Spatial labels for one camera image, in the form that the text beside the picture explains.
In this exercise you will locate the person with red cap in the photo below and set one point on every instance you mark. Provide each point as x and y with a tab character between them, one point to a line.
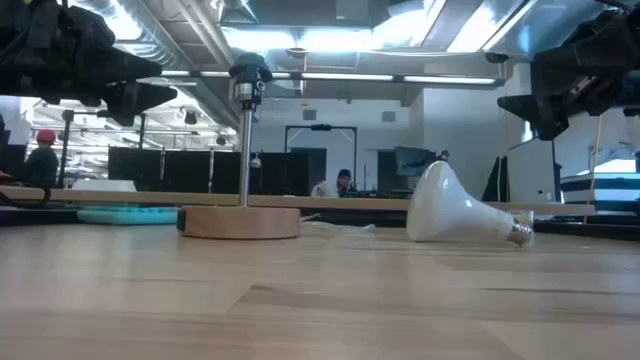
42	160

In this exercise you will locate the white rectangular desk plate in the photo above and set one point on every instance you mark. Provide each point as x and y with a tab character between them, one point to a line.
102	185

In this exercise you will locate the light wooden desk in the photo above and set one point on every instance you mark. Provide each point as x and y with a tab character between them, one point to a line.
350	202

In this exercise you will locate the teal calculator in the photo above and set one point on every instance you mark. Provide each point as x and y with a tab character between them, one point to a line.
125	215

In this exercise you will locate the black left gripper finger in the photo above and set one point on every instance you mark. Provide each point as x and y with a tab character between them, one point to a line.
132	67
135	100

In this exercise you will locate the whiteboard with black frame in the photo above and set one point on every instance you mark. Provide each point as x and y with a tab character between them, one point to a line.
535	170

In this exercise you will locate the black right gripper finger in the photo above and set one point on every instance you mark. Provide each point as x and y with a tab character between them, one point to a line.
555	72
545	115

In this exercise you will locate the person with black cap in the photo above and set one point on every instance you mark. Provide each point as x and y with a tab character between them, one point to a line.
342	182

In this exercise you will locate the black aluminium table frame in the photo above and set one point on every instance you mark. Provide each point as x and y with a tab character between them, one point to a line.
30	216

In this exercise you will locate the dark computer monitor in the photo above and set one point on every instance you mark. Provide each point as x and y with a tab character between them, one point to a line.
414	161

